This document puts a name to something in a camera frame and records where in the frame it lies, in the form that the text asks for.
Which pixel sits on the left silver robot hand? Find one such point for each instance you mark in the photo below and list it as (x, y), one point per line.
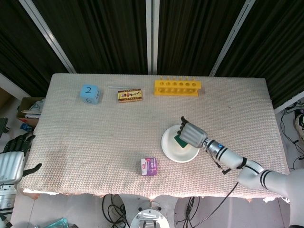
(12, 161)

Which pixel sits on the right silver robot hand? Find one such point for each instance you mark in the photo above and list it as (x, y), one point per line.
(191, 135)

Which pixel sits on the green sponge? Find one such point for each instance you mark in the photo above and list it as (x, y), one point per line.
(181, 141)

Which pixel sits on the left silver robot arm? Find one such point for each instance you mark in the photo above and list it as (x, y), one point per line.
(6, 204)

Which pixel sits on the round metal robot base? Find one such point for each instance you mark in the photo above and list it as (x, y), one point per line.
(149, 218)

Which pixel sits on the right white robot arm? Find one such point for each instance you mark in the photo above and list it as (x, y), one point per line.
(249, 166)

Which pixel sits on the white round plate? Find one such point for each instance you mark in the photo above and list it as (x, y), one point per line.
(180, 152)

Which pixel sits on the yellow test tube rack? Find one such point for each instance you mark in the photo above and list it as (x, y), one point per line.
(176, 88)

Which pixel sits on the purple small carton box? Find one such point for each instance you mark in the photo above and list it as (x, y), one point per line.
(150, 166)

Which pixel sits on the cardboard box with clutter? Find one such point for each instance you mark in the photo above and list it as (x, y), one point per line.
(29, 109)

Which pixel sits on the yellow brown printed box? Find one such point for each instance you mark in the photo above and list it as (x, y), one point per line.
(130, 95)

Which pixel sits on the beige textured table cloth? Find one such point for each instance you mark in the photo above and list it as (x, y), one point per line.
(107, 142)

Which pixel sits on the clear thin plastic straw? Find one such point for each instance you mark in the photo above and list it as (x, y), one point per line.
(116, 87)

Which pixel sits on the blue numbered foam cube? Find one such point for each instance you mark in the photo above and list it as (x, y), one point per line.
(89, 94)

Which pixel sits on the black corrugated curtain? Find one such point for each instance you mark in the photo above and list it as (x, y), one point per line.
(99, 35)

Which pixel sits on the white metal frame post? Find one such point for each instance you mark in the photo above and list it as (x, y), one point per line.
(234, 35)
(47, 35)
(152, 35)

